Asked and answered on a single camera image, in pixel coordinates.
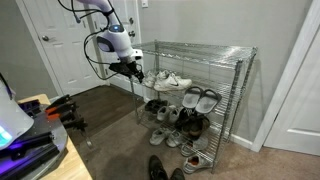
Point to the grey sneaker bottom shelf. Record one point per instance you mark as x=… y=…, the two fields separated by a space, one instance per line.
x=190 y=147

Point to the black shoe on floor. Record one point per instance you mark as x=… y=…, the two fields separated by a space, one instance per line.
x=156 y=170
x=177 y=175

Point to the grey orange sneaker bottom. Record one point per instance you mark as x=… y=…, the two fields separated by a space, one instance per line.
x=194 y=163

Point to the white door at right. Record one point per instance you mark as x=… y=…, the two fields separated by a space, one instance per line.
x=292 y=120

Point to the round grey robot base plate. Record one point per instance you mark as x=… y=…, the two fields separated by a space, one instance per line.
x=36 y=152

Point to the white panel door left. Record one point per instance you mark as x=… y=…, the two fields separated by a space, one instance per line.
x=59 y=40

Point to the white nike sneaker front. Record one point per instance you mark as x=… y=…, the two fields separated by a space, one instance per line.
x=172 y=82

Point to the white sneaker bottom middle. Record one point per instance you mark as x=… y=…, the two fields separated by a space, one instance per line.
x=175 y=139

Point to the white entry door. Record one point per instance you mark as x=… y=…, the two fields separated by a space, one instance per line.
x=116 y=13

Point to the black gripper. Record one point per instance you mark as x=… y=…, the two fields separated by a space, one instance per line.
x=130 y=69

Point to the wooden table top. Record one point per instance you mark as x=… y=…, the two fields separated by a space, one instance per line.
x=71 y=166

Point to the black shoe on floor left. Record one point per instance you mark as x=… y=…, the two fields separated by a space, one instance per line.
x=156 y=170

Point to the black shoe on floor right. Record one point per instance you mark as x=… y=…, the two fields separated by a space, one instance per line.
x=177 y=175

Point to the orange black clamps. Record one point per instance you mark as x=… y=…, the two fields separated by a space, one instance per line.
x=65 y=109

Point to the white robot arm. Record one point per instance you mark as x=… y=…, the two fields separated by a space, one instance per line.
x=14 y=122

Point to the dark brown boots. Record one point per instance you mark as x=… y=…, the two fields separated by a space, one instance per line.
x=192 y=124

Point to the grey slide sandal left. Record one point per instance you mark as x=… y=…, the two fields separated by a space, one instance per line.
x=191 y=97

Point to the white sneaker shelf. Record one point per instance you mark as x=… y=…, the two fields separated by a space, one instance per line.
x=174 y=115
x=163 y=112

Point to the white nike sneaker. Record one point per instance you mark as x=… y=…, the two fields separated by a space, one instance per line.
x=172 y=82
x=152 y=76

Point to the white sneaker bottom left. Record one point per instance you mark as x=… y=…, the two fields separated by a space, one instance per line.
x=158 y=136

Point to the chrome wire shoe rack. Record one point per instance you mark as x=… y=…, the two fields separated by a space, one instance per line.
x=223 y=69

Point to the grey slide sandal right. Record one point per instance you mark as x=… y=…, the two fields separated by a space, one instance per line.
x=208 y=101

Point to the white light switch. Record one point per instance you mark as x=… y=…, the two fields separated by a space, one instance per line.
x=144 y=3

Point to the grey slide sandal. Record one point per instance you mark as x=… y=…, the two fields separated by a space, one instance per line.
x=208 y=101
x=191 y=97

